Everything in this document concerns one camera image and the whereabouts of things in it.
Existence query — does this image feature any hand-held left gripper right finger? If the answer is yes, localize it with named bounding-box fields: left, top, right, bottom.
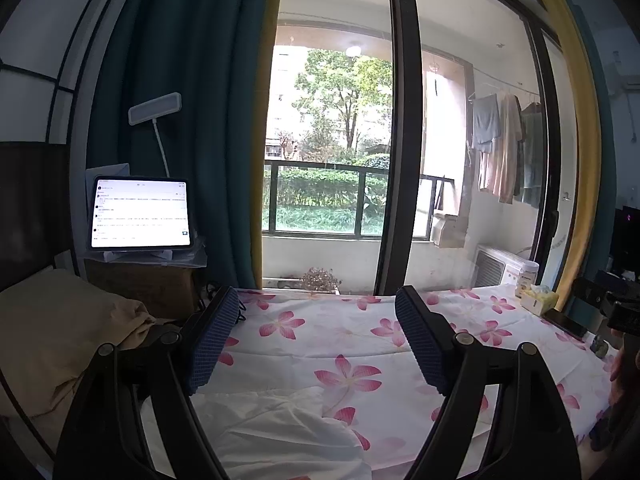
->
left=395, top=285, right=583, bottom=480

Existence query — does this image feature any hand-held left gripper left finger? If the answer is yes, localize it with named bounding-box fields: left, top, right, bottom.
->
left=52, top=285, right=242, bottom=480

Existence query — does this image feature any white large garment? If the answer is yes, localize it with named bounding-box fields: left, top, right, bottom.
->
left=192, top=386, right=373, bottom=480

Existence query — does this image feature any person's right hand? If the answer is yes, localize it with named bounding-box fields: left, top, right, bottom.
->
left=607, top=345, right=633, bottom=406

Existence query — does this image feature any black phone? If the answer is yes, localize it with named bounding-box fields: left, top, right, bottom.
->
left=542, top=308, right=588, bottom=339

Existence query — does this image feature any black monitor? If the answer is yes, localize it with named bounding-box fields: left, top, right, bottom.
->
left=609, top=204, right=640, bottom=278

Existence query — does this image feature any yellow tissue pack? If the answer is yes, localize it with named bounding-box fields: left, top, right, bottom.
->
left=520, top=285, right=558, bottom=316

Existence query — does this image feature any brown nightstand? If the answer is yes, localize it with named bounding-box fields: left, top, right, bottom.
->
left=85, top=260, right=201, bottom=318

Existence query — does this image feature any floral bed sheet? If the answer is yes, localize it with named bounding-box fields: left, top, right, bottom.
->
left=140, top=282, right=623, bottom=480

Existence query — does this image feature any white bottle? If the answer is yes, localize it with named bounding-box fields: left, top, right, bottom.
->
left=515, top=259, right=540, bottom=296

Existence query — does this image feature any white air conditioner unit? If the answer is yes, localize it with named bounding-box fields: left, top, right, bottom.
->
left=472, top=244, right=531, bottom=288

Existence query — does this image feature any beige cardboard box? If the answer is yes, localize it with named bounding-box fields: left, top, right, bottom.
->
left=431, top=212, right=466, bottom=248

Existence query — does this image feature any white tablet stand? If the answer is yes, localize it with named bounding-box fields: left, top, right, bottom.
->
left=102, top=247, right=176, bottom=263

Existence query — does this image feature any potted plant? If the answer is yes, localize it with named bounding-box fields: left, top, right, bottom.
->
left=300, top=266, right=343, bottom=293

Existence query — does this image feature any tablet with lit screen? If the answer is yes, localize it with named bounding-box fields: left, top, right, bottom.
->
left=90, top=176, right=193, bottom=251

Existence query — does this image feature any dark balcony railing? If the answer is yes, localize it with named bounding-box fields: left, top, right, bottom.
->
left=262, top=158, right=453, bottom=238

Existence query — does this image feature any beige pillow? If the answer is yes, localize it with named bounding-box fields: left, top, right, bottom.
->
left=0, top=268, right=161, bottom=418

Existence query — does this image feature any hanging dark green garment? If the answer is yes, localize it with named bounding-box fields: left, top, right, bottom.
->
left=517, top=102, right=546, bottom=208

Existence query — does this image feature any hanging beige garment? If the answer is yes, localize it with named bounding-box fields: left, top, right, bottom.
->
left=477, top=95, right=523, bottom=205

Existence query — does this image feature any teal curtain yellow lining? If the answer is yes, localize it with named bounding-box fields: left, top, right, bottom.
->
left=75, top=0, right=288, bottom=291
left=517, top=0, right=613, bottom=311

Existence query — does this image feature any hanging blue-grey shirt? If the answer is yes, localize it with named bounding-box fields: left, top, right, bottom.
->
left=471, top=94, right=502, bottom=155

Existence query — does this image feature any dark brown headboard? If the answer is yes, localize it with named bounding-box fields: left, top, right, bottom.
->
left=0, top=142, right=76, bottom=291

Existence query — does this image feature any white panel lamp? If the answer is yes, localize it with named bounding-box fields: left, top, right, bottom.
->
left=127, top=91, right=182, bottom=181

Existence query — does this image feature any dark sliding door frame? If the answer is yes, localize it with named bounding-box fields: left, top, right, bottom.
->
left=372, top=0, right=561, bottom=296

